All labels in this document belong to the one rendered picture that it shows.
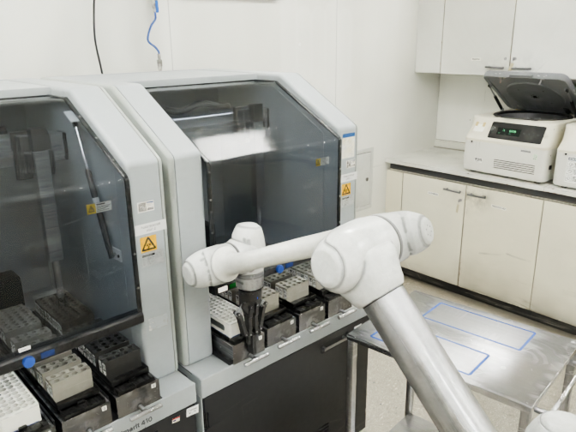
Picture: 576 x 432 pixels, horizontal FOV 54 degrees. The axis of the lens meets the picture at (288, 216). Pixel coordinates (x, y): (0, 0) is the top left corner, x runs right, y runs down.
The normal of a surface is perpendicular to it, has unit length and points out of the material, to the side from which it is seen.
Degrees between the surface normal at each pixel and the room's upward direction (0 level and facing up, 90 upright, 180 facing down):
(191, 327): 90
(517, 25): 90
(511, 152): 90
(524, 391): 0
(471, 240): 90
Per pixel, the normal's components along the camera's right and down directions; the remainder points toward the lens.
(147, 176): 0.68, 0.22
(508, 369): -0.01, -0.95
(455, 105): -0.73, 0.22
